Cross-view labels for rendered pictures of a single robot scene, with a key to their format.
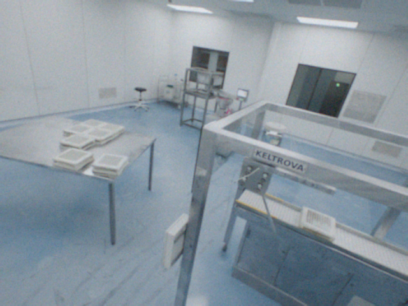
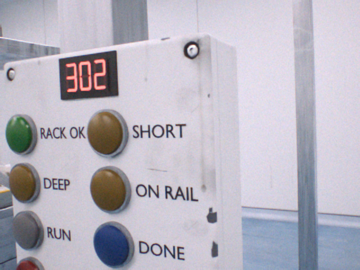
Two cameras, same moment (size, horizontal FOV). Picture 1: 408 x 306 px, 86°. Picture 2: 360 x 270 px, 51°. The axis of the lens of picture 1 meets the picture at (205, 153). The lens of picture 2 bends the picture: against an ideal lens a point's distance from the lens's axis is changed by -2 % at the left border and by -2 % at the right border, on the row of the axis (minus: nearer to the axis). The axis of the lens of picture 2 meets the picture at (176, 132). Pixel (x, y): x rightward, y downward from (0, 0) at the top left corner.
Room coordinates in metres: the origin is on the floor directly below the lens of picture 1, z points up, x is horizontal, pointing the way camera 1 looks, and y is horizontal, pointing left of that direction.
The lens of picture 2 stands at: (0.82, 0.34, 1.10)
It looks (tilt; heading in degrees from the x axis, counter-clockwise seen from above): 3 degrees down; 275
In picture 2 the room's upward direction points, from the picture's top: 2 degrees counter-clockwise
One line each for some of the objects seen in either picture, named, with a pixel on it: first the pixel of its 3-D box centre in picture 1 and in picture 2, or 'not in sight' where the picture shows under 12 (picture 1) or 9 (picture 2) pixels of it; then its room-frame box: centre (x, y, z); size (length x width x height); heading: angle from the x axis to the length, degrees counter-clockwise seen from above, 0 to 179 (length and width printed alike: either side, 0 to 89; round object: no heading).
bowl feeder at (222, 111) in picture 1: (225, 108); not in sight; (4.53, -0.26, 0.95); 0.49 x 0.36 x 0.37; 65
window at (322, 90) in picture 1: (317, 91); not in sight; (6.17, -2.65, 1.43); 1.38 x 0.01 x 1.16; 65
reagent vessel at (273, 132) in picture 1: (273, 134); not in sight; (1.54, -0.46, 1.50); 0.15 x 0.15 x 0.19
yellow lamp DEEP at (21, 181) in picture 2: not in sight; (22, 183); (0.95, 0.07, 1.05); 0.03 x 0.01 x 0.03; 156
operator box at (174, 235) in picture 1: (177, 241); (124, 232); (0.88, 0.07, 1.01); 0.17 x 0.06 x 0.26; 156
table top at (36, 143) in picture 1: (75, 141); not in sight; (2.18, 1.46, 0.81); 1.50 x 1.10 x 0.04; 86
